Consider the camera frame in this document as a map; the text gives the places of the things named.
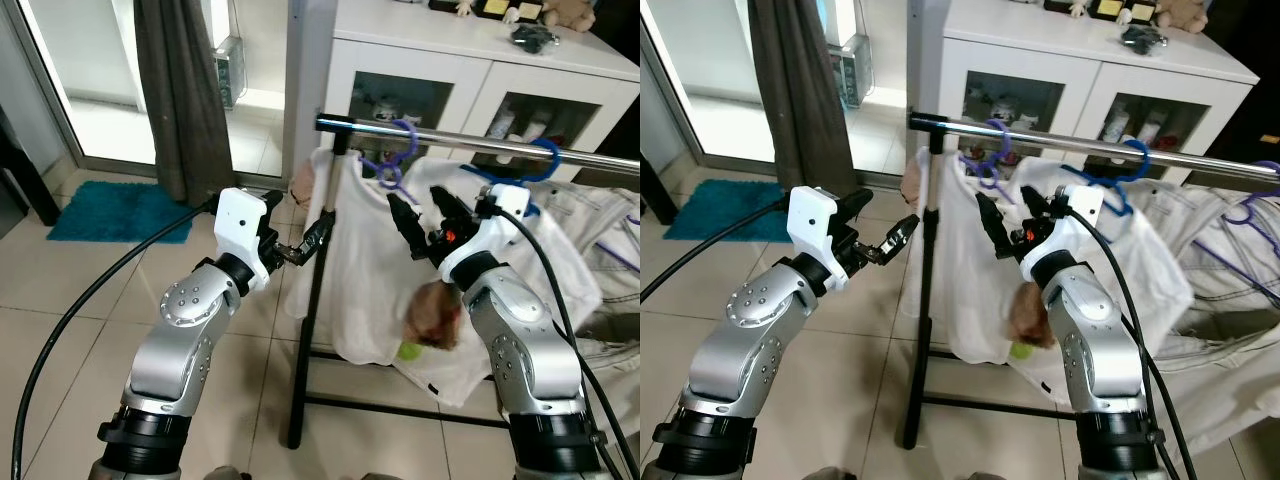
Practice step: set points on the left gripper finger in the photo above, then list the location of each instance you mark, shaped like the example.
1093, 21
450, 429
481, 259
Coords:
857, 203
318, 235
900, 236
273, 200

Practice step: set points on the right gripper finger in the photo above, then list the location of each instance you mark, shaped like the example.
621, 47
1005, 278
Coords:
1035, 210
446, 210
993, 228
408, 228

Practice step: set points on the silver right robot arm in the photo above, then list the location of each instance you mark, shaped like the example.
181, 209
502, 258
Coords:
520, 350
1100, 350

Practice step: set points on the purple plastic hanger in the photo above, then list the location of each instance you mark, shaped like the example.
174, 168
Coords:
1005, 138
1232, 212
412, 140
620, 258

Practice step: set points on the blue plastic hanger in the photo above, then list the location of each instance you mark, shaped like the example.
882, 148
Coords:
1143, 160
553, 160

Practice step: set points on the white t-shirt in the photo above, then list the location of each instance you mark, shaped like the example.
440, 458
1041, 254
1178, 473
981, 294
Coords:
360, 260
965, 280

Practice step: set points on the metal clothes rack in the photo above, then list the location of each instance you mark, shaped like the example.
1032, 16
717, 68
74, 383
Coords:
1060, 140
450, 140

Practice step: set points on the brown plush toy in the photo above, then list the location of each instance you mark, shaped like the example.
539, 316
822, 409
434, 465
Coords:
1030, 315

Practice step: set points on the green ball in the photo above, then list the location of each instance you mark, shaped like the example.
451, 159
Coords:
1020, 351
410, 351

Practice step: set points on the dark grey curtain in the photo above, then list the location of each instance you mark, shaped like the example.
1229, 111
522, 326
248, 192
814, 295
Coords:
180, 100
800, 100

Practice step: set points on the grey box device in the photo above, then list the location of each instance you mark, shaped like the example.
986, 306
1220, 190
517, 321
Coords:
228, 72
853, 70

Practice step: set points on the teal floor mat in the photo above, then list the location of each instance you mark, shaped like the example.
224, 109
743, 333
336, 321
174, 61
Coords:
115, 212
720, 212

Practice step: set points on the cream denim jacket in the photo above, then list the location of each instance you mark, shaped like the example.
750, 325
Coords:
1220, 330
600, 215

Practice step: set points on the white glass door cabinet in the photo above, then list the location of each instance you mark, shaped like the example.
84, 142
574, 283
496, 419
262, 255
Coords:
400, 55
1010, 55

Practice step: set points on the black tangled object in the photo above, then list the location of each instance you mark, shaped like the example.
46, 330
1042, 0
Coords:
1143, 40
533, 40

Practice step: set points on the glass sliding door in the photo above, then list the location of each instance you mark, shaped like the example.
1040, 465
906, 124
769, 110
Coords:
100, 80
710, 80

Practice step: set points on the black gold plaque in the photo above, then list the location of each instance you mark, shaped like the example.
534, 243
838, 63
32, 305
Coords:
1106, 8
493, 8

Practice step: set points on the brown teddy bear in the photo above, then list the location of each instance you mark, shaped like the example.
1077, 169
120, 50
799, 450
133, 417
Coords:
572, 14
1185, 15

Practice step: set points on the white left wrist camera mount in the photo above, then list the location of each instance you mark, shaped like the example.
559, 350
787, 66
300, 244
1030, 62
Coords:
238, 215
815, 215

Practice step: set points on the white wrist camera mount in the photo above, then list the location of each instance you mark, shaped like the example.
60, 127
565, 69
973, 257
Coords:
1075, 235
815, 215
238, 215
490, 238

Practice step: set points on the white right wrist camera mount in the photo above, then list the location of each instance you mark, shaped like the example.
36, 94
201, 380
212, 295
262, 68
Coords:
490, 238
1075, 235

